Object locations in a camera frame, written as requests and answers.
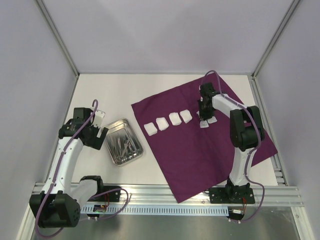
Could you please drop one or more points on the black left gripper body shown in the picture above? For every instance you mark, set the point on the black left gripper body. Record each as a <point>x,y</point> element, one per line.
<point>91,141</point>

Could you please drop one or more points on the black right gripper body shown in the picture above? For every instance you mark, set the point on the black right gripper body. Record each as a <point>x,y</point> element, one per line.
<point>205,109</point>

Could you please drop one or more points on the packaged blade pouch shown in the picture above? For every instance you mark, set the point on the packaged blade pouch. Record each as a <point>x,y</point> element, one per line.
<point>202,123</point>
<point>212,120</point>

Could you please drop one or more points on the white gauze pad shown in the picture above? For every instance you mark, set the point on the white gauze pad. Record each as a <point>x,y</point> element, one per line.
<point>186,116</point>
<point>175,118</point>
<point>162,123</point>
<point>150,129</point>

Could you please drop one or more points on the stainless steel tray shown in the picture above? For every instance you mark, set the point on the stainless steel tray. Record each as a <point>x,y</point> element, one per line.
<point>123,127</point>

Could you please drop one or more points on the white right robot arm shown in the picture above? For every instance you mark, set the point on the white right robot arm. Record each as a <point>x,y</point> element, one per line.
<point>246,128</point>

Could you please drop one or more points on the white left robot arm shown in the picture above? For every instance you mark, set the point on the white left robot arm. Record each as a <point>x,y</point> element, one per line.
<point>57,205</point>

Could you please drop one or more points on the purple cloth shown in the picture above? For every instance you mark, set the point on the purple cloth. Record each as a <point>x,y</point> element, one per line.
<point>192,159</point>

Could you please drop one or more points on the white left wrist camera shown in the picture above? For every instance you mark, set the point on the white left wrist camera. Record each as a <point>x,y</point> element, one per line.
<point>97,119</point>

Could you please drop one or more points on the aluminium right frame post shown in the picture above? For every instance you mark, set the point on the aluminium right frame post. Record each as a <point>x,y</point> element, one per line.
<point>294,5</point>

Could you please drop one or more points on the aluminium frame post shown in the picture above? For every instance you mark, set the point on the aluminium frame post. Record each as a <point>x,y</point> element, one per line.
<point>294,5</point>
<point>56,35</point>

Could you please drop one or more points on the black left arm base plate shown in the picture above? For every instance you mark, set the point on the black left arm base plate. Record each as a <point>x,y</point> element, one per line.
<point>108,194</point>

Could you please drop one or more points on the white slotted cable duct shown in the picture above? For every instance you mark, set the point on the white slotted cable duct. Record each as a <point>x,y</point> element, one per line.
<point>162,210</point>

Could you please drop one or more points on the aluminium front rail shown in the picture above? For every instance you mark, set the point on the aluminium front rail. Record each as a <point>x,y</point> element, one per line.
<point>159,194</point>

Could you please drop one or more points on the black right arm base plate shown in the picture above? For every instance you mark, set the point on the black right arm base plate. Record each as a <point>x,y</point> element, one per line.
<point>231,194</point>

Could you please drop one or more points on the aluminium left frame post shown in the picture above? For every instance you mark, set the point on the aluminium left frame post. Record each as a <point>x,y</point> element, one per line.
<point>56,35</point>

